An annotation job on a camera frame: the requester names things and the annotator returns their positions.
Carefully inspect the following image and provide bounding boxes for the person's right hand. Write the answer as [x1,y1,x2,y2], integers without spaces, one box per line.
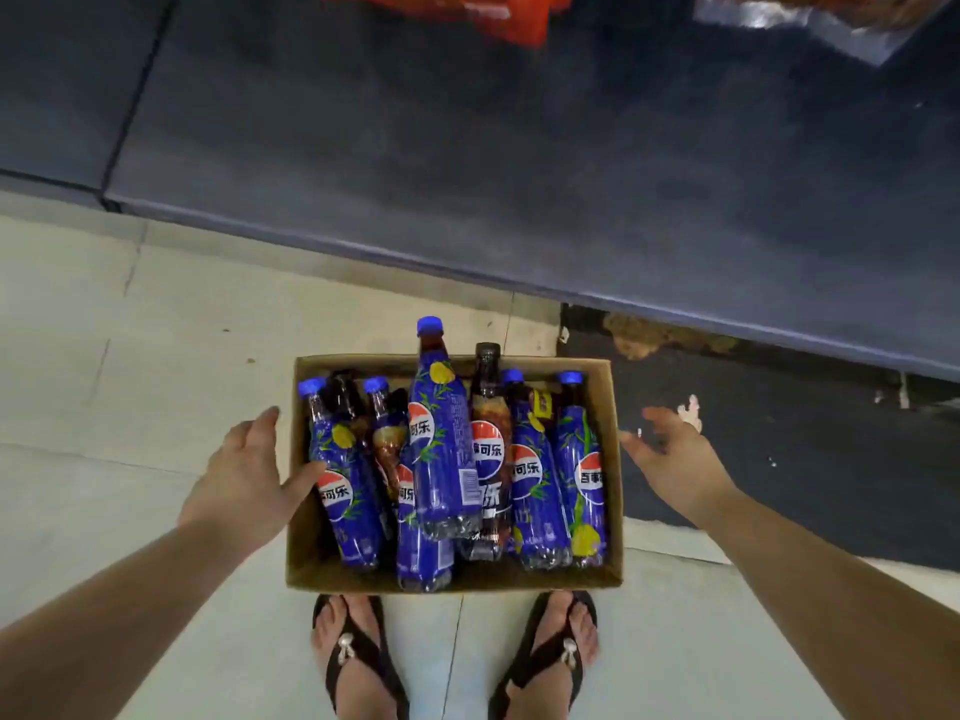
[620,405,740,530]

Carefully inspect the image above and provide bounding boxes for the person's left hand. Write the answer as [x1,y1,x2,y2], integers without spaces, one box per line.
[177,405,329,565]

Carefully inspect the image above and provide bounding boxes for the brown cardboard box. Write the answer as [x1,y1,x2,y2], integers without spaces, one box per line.
[284,354,625,596]

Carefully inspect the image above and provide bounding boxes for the black cap Pepsi bottle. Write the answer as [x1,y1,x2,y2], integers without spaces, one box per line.
[458,342,515,563]
[327,369,370,443]

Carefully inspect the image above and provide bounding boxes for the blue Pepsi bottles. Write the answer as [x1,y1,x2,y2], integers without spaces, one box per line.
[297,315,609,593]

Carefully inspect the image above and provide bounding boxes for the person's right forearm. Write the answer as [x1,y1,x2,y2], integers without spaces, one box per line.
[693,483,960,720]

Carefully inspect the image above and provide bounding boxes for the person's left forearm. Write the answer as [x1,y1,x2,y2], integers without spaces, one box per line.
[0,516,253,720]

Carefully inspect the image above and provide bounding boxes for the person's right foot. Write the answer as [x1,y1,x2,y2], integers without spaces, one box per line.
[487,589,600,720]

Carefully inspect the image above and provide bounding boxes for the black left sandal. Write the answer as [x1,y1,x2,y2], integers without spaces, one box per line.
[311,591,412,720]

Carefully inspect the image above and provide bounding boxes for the black sandal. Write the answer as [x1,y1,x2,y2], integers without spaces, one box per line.
[487,589,600,720]
[311,591,412,720]

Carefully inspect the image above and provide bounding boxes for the black right sandal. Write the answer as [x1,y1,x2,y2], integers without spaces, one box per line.
[487,589,600,720]

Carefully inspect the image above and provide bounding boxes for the clear snack packet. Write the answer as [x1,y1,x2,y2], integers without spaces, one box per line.
[693,0,958,68]

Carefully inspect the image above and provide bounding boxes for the red snack packet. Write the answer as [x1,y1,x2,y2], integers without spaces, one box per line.
[318,0,577,50]

